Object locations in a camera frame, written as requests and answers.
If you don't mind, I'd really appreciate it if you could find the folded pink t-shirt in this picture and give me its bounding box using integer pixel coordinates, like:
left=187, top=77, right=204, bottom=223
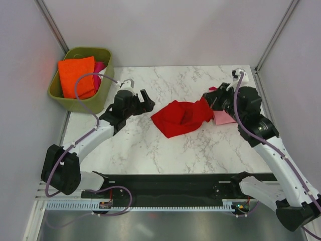
left=213, top=111, right=236, bottom=125

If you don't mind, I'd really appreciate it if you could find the aluminium rail right of table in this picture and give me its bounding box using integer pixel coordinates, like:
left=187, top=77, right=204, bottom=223
left=251, top=68, right=276, bottom=127

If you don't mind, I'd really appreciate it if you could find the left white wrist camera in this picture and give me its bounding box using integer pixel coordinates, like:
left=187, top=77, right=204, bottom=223
left=116, top=78, right=134, bottom=93

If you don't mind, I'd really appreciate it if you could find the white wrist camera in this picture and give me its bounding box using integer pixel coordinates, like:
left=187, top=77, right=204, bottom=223
left=227, top=68, right=249, bottom=90
left=116, top=78, right=134, bottom=93

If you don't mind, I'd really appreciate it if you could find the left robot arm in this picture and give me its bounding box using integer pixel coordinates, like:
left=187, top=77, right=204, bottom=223
left=41, top=89, right=155, bottom=197

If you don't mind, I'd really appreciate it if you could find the left aluminium frame post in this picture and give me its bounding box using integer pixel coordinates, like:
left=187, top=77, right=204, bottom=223
left=34, top=0, right=69, bottom=54

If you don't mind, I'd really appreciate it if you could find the right aluminium frame post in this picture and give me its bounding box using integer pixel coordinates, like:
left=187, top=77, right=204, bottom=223
left=253, top=0, right=300, bottom=74

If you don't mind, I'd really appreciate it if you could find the aluminium rail front crossbar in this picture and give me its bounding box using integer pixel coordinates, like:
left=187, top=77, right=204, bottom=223
left=38, top=180, right=284, bottom=196

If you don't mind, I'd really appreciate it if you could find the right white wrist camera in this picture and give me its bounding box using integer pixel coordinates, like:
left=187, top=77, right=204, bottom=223
left=227, top=68, right=249, bottom=90

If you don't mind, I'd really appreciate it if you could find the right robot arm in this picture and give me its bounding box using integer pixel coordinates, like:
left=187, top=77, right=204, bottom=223
left=203, top=83, right=320, bottom=231

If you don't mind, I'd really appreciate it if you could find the aluminium frame post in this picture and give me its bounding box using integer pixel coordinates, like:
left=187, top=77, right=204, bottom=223
left=34, top=0, right=69, bottom=54
left=253, top=0, right=300, bottom=74

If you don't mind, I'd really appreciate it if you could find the white garment in bin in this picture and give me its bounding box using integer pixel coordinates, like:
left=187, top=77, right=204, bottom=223
left=98, top=68, right=106, bottom=80

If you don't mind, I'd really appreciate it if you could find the red t-shirt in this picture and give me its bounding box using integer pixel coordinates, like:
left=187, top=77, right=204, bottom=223
left=151, top=98, right=214, bottom=138

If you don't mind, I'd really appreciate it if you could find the grey slotted cable duct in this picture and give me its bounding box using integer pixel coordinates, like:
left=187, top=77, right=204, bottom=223
left=46, top=199, right=246, bottom=212

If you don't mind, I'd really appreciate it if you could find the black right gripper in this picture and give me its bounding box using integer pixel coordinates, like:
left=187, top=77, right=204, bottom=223
left=203, top=82, right=245, bottom=124

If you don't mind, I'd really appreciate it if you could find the orange t-shirt in bin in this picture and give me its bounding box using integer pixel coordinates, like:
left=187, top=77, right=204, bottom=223
left=58, top=56, right=96, bottom=99

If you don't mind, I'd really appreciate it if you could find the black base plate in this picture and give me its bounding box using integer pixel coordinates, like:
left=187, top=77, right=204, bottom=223
left=81, top=174, right=248, bottom=207

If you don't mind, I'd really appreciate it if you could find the magenta t-shirt in bin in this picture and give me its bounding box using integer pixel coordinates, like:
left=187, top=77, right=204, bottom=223
left=93, top=62, right=106, bottom=91

